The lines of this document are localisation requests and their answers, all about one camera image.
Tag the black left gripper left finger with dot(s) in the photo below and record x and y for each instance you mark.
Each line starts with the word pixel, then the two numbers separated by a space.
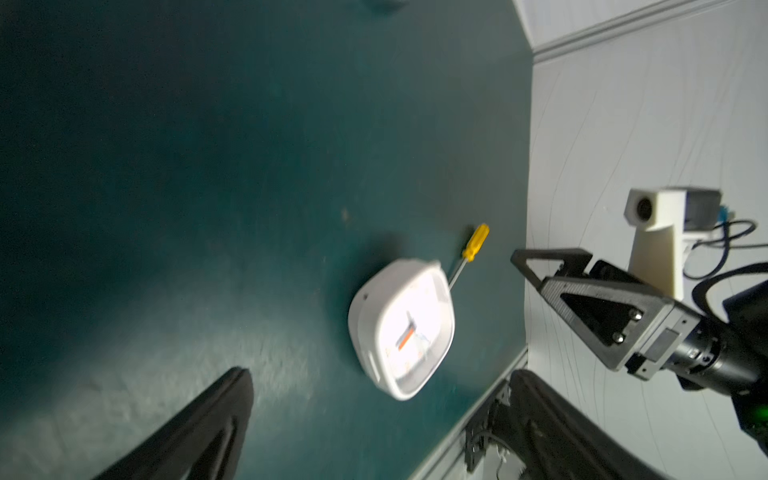
pixel 202 441

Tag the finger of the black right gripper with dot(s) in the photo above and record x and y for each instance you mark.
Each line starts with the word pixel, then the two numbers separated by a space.
pixel 612 319
pixel 571 262

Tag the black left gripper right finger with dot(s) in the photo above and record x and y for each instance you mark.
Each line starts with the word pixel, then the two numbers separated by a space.
pixel 556 441

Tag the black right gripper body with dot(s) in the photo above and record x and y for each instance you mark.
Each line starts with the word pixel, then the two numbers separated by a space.
pixel 683 342

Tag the yellow handled screwdriver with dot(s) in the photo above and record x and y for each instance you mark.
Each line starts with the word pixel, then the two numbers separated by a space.
pixel 470 251

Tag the white square alarm clock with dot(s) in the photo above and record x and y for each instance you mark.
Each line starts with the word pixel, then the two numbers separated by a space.
pixel 402 323

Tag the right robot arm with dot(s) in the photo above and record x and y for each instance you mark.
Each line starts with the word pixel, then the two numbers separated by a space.
pixel 739 370

